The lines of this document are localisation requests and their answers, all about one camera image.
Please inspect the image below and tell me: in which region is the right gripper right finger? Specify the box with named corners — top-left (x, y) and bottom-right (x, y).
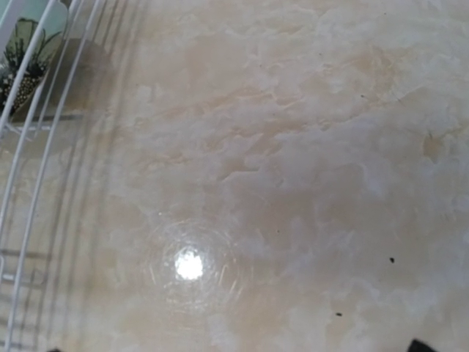
top-left (407, 339), bottom-right (440, 352)

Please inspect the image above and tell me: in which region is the light blue floral bowl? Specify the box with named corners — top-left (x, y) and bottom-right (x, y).
top-left (1, 1), bottom-right (69, 116)

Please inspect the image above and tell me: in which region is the white wire dish rack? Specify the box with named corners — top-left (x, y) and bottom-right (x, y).
top-left (0, 0), bottom-right (155, 352)

